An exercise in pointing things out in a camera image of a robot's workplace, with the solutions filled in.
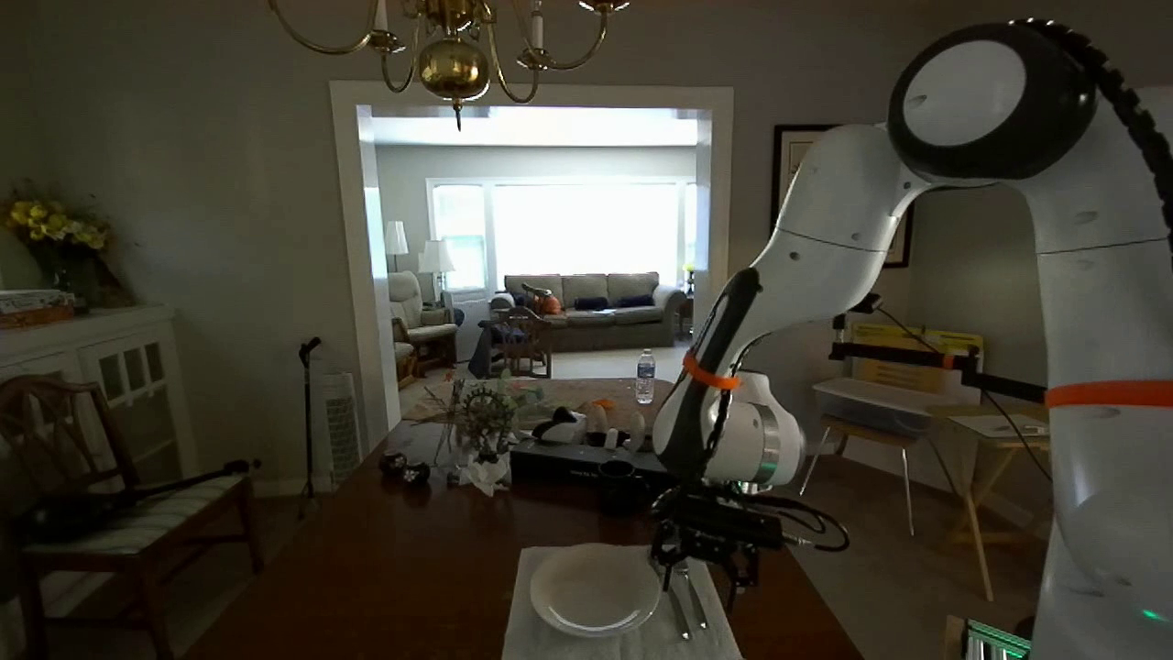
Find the metal wheel ornament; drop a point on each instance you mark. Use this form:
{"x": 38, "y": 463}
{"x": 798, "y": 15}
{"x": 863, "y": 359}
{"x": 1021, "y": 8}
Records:
{"x": 485, "y": 422}

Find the yellow flower bouquet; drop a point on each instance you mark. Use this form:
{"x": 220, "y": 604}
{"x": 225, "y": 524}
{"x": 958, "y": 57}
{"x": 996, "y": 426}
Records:
{"x": 57, "y": 233}

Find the white round plate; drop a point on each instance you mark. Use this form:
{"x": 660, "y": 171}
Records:
{"x": 591, "y": 591}

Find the black standing pole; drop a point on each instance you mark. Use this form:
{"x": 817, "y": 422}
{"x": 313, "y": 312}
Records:
{"x": 309, "y": 414}

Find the grey sofa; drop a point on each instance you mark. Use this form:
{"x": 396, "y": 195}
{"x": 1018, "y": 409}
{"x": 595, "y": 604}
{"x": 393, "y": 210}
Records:
{"x": 600, "y": 312}

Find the yellow box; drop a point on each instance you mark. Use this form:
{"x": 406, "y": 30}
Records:
{"x": 912, "y": 348}

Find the white folding table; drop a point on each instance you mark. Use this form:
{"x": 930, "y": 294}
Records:
{"x": 930, "y": 414}

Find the white drawer sideboard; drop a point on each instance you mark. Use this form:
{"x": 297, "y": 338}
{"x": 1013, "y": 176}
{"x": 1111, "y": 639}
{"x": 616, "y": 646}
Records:
{"x": 112, "y": 367}

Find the light armchair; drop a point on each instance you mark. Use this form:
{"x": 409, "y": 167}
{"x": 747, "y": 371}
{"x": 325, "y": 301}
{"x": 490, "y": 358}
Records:
{"x": 423, "y": 323}

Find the silver fork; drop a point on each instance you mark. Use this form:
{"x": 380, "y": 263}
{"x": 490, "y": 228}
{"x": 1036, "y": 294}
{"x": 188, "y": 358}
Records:
{"x": 696, "y": 605}

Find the brass chandelier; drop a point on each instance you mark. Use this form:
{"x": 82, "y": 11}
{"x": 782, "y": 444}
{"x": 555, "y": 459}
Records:
{"x": 455, "y": 59}

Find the dark wooden chair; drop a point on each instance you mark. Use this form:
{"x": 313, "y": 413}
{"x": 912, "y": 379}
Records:
{"x": 123, "y": 514}

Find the clear water bottle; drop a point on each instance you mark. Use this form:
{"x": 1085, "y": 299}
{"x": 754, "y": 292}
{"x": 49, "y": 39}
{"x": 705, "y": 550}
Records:
{"x": 646, "y": 382}

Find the silver spoon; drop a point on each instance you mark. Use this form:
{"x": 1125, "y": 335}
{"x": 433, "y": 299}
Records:
{"x": 679, "y": 610}

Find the white VR controller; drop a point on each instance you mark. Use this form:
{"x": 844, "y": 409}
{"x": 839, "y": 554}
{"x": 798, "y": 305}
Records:
{"x": 560, "y": 426}

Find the long black case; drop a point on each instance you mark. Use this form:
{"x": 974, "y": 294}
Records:
{"x": 572, "y": 463}

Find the dark framed wall picture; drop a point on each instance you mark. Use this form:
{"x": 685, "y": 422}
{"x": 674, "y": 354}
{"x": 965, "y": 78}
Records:
{"x": 794, "y": 153}

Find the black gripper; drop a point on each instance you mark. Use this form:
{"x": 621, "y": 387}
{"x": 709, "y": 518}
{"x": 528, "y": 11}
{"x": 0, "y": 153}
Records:
{"x": 716, "y": 524}

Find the crumpled white cloth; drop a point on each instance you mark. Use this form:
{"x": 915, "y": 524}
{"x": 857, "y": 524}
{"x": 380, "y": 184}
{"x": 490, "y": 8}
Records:
{"x": 485, "y": 475}

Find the white floor heater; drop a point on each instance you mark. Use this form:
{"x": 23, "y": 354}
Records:
{"x": 337, "y": 422}

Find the bright living room window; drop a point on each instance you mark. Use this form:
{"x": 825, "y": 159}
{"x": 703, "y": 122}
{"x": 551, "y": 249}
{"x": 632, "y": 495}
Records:
{"x": 572, "y": 226}

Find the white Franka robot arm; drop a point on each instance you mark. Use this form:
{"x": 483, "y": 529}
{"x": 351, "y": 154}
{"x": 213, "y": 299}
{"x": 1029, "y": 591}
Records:
{"x": 1100, "y": 305}

